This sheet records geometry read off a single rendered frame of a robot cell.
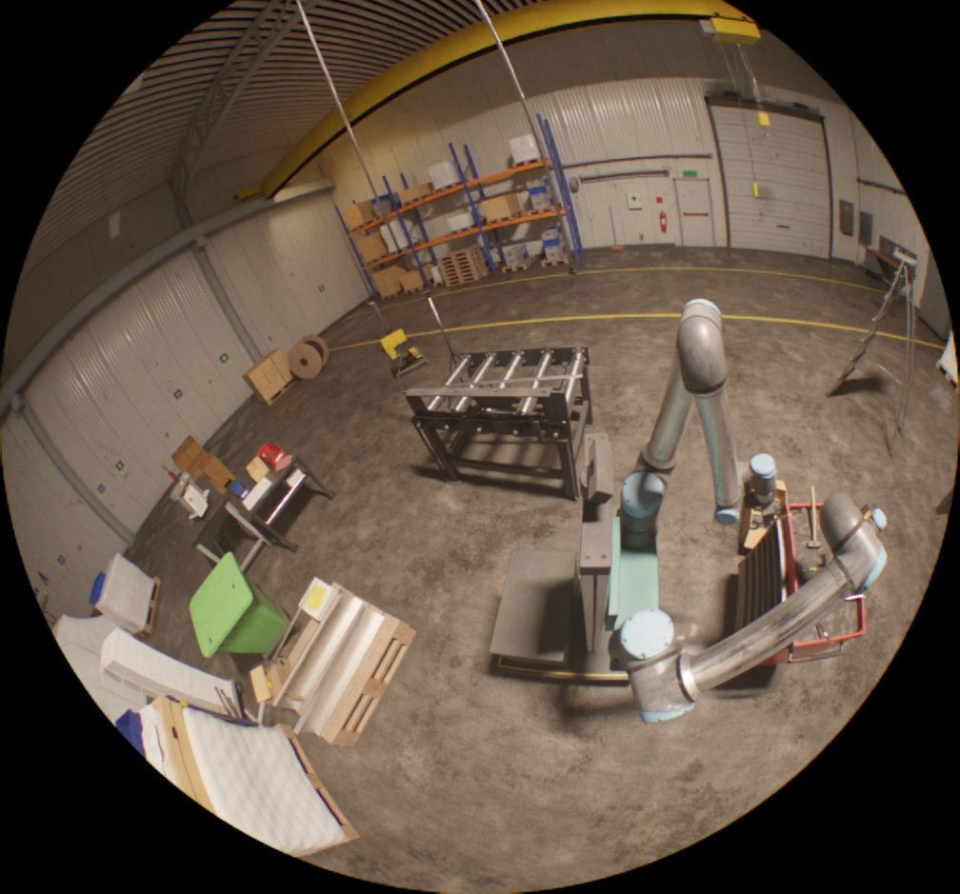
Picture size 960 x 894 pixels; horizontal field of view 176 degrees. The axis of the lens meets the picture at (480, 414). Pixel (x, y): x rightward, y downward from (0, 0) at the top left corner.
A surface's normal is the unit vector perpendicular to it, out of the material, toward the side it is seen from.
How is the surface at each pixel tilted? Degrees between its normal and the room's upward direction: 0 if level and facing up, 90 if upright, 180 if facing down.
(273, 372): 90
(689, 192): 90
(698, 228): 90
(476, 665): 0
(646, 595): 0
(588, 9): 90
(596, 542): 0
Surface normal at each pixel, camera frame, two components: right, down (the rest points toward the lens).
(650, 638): -0.31, -0.80
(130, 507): 0.87, 0.04
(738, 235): -0.39, 0.66
